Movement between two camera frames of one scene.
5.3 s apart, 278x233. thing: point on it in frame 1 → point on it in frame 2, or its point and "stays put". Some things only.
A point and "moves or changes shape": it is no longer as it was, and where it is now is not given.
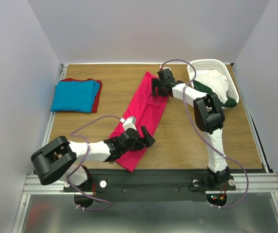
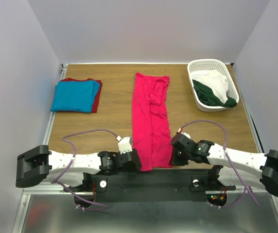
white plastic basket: (219, 65) stays put
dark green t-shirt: (231, 102) stays put
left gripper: (147, 140) → (135, 168)
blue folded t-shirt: (75, 96) stays put
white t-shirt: (215, 81) stays put
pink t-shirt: (147, 109) moves or changes shape
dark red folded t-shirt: (95, 103) stays put
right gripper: (157, 87) → (176, 154)
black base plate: (148, 185) stays put
